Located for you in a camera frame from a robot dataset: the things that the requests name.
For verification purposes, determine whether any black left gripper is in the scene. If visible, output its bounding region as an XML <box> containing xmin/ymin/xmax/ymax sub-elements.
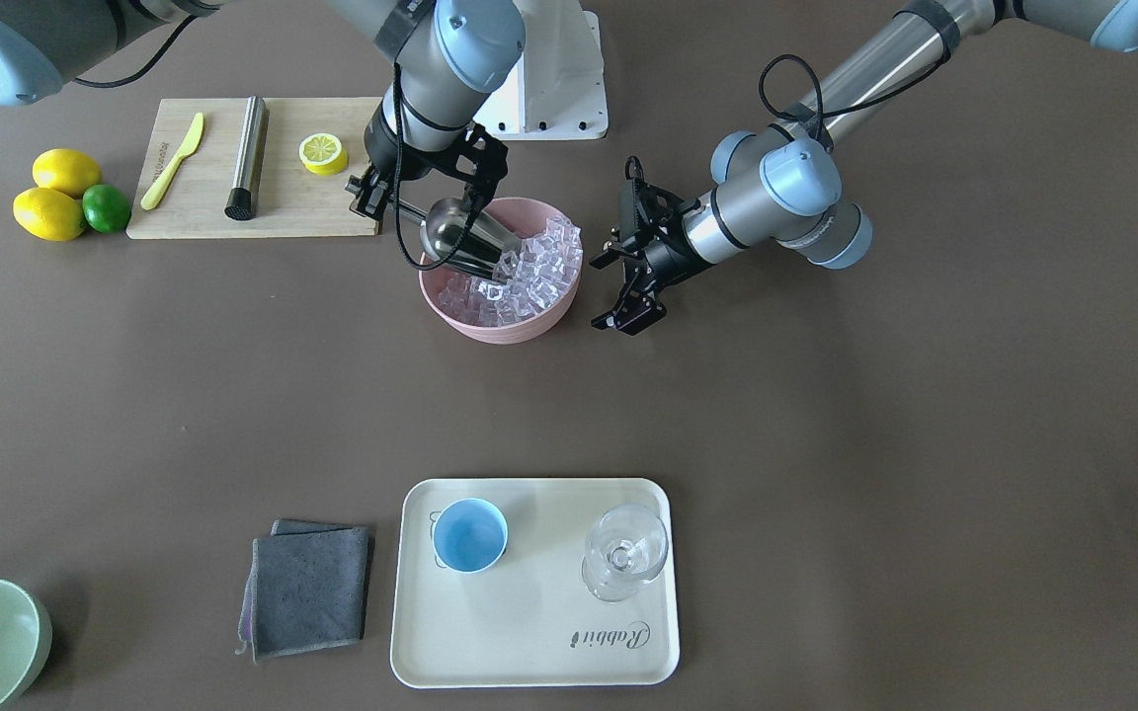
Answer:
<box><xmin>589</xmin><ymin>156</ymin><xmax>712</xmax><ymax>336</ymax></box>

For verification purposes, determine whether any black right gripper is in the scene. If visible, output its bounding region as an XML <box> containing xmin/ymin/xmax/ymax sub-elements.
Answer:
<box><xmin>345</xmin><ymin>119</ymin><xmax>509</xmax><ymax>222</ymax></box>

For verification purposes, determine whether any metal ice scoop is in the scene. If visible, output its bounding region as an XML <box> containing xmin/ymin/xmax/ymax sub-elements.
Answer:
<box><xmin>391</xmin><ymin>197</ymin><xmax>523</xmax><ymax>284</ymax></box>

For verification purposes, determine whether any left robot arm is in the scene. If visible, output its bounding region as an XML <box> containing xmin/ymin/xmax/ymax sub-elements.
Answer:
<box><xmin>589</xmin><ymin>1</ymin><xmax>1138</xmax><ymax>336</ymax></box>

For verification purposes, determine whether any pink bowl of ice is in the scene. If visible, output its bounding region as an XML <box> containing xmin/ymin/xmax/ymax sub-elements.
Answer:
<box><xmin>419</xmin><ymin>197</ymin><xmax>584</xmax><ymax>344</ymax></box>

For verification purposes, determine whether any light blue cup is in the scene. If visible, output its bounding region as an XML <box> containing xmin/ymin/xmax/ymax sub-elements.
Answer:
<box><xmin>431</xmin><ymin>497</ymin><xmax>510</xmax><ymax>574</ymax></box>

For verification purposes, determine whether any half lemon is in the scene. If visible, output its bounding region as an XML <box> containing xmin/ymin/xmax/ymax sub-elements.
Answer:
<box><xmin>297</xmin><ymin>133</ymin><xmax>349</xmax><ymax>176</ymax></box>

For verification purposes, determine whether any bamboo cutting board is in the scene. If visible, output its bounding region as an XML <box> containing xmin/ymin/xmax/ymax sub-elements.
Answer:
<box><xmin>127</xmin><ymin>96</ymin><xmax>380</xmax><ymax>239</ymax></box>

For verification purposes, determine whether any steel muddler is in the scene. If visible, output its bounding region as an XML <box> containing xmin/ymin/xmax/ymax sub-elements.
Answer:
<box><xmin>224</xmin><ymin>96</ymin><xmax>270</xmax><ymax>221</ymax></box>

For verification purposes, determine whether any yellow plastic knife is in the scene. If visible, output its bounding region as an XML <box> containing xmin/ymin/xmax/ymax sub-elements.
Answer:
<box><xmin>139</xmin><ymin>111</ymin><xmax>206</xmax><ymax>210</ymax></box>

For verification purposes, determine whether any clear wine glass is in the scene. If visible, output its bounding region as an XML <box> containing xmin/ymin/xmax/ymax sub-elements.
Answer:
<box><xmin>582</xmin><ymin>504</ymin><xmax>670</xmax><ymax>603</ymax></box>

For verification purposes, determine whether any green lime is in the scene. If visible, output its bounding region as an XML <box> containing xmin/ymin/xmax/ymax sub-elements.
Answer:
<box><xmin>80</xmin><ymin>184</ymin><xmax>132</xmax><ymax>234</ymax></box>

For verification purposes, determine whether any yellow lemon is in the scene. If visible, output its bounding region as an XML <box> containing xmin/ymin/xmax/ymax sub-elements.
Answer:
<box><xmin>31</xmin><ymin>148</ymin><xmax>104</xmax><ymax>199</ymax></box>
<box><xmin>13</xmin><ymin>188</ymin><xmax>86</xmax><ymax>242</ymax></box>

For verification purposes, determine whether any cream serving tray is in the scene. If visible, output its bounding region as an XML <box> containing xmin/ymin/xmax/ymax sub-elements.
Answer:
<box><xmin>389</xmin><ymin>477</ymin><xmax>681</xmax><ymax>688</ymax></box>

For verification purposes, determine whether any grey folded cloth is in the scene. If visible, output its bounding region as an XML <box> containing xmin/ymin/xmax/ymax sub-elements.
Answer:
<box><xmin>236</xmin><ymin>516</ymin><xmax>374</xmax><ymax>664</ymax></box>

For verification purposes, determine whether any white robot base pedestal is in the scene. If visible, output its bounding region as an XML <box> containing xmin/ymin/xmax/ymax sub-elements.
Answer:
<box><xmin>475</xmin><ymin>1</ymin><xmax>610</xmax><ymax>141</ymax></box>

